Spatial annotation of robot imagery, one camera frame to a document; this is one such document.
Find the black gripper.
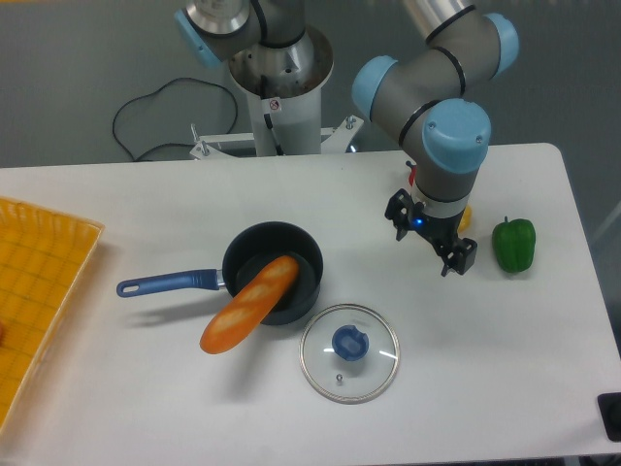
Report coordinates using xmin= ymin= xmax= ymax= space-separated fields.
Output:
xmin=384 ymin=189 xmax=477 ymax=277

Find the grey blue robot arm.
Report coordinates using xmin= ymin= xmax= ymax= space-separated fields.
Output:
xmin=175 ymin=1 xmax=519 ymax=274

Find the glass pot lid blue knob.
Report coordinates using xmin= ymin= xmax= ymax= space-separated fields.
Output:
xmin=299 ymin=304 xmax=400 ymax=405

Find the yellow bell pepper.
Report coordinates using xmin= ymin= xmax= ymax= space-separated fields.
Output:
xmin=458 ymin=205 xmax=473 ymax=233

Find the green bell pepper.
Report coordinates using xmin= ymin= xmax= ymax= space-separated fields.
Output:
xmin=492 ymin=217 xmax=537 ymax=274

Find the dark blue saucepan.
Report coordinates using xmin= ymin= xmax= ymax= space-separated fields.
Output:
xmin=116 ymin=221 xmax=323 ymax=325

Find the orange baguette bread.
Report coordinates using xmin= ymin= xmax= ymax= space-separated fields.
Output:
xmin=199 ymin=255 xmax=300 ymax=354

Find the black device at table edge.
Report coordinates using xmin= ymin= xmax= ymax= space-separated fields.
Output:
xmin=597 ymin=392 xmax=621 ymax=443

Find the yellow woven tray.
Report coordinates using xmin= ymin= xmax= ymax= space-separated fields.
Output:
xmin=1 ymin=197 xmax=105 ymax=427

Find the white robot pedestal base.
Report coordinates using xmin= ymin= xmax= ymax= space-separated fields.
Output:
xmin=189 ymin=25 xmax=364 ymax=160

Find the black cable on floor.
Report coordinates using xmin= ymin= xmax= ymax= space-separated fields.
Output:
xmin=112 ymin=78 xmax=240 ymax=162

